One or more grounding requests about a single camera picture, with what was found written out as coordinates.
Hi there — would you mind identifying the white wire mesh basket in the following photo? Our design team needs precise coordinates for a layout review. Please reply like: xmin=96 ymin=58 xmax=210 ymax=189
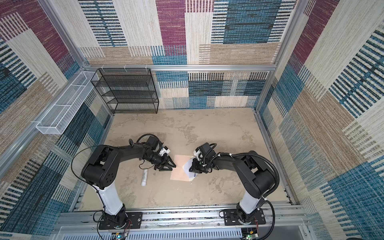
xmin=36 ymin=71 xmax=95 ymax=135

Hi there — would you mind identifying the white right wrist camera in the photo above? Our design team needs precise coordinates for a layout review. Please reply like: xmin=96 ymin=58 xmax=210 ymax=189
xmin=194 ymin=149 xmax=203 ymax=161

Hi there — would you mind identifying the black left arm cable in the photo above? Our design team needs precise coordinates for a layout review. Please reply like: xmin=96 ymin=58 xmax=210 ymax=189
xmin=70 ymin=133 xmax=160 ymax=240

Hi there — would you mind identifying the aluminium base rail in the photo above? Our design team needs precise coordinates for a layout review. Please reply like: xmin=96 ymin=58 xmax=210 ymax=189
xmin=50 ymin=202 xmax=316 ymax=240

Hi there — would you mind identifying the pink envelope with flap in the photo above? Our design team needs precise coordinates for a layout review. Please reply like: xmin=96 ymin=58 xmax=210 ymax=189
xmin=170 ymin=155 xmax=194 ymax=182

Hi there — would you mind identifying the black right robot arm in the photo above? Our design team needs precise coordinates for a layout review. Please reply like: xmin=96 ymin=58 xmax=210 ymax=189
xmin=189 ymin=143 xmax=280 ymax=225

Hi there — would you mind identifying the black wire shelf rack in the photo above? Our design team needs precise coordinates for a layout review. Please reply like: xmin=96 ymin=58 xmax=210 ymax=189
xmin=91 ymin=68 xmax=159 ymax=114

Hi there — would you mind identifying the blue bordered white letter paper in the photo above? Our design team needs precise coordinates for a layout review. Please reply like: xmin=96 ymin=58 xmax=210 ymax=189
xmin=183 ymin=158 xmax=198 ymax=182

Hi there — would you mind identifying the white glue stick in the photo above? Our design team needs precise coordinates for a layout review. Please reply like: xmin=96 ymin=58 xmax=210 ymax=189
xmin=141 ymin=169 xmax=149 ymax=187

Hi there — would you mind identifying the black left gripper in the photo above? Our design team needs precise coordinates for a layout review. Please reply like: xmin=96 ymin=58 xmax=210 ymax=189
xmin=146 ymin=153 xmax=177 ymax=171

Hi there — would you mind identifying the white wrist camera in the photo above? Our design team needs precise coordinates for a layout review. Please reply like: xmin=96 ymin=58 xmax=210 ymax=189
xmin=159 ymin=147 xmax=171 ymax=156
xmin=194 ymin=149 xmax=203 ymax=161

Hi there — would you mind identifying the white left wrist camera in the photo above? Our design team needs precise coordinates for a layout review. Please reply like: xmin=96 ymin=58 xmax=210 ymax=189
xmin=159 ymin=147 xmax=171 ymax=156

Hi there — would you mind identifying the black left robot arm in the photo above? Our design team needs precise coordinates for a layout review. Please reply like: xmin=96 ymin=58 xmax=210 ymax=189
xmin=81 ymin=134 xmax=176 ymax=229

